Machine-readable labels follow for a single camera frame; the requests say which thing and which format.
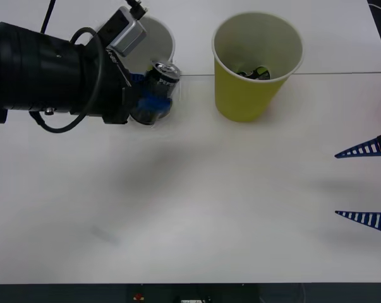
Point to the black and green can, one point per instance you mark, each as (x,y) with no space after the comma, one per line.
(256,73)

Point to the black and silver drink can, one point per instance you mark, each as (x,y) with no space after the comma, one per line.
(161,80)

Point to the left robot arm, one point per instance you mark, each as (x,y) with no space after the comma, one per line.
(26,69)

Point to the red button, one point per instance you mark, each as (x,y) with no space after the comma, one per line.
(138,296)

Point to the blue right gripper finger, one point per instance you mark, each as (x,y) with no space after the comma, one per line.
(375,148)
(375,219)

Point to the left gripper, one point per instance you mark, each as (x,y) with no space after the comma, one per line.
(111,91)

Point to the yellow-green plastic waste bin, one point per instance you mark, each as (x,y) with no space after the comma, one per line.
(244,98)

